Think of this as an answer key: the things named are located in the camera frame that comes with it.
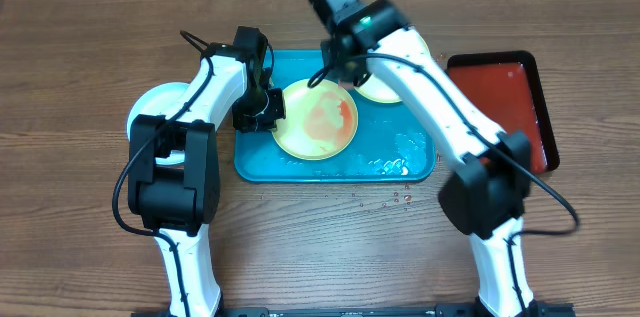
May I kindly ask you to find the light blue round plate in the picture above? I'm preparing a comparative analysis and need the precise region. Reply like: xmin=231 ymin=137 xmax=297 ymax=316
xmin=126 ymin=82 xmax=189 ymax=139

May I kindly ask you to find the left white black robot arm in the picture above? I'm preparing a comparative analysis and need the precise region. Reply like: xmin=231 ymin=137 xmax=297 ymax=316
xmin=112 ymin=26 xmax=285 ymax=316

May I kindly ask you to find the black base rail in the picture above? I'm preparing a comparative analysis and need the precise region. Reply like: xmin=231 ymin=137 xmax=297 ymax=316
xmin=131 ymin=301 xmax=576 ymax=317

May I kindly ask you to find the teal plastic serving tray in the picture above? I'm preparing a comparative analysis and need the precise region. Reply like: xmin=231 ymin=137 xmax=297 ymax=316
xmin=234 ymin=50 xmax=436 ymax=183

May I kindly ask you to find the black tray with red water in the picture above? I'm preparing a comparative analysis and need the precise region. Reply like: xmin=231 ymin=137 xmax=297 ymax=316
xmin=446 ymin=50 xmax=560 ymax=174

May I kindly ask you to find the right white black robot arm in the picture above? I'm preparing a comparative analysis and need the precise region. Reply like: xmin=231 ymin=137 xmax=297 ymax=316
xmin=309 ymin=0 xmax=538 ymax=316

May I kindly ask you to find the yellow-green round plate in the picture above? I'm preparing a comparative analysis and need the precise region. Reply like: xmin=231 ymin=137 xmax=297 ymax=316
xmin=357 ymin=28 xmax=433 ymax=103
xmin=272 ymin=80 xmax=358 ymax=160

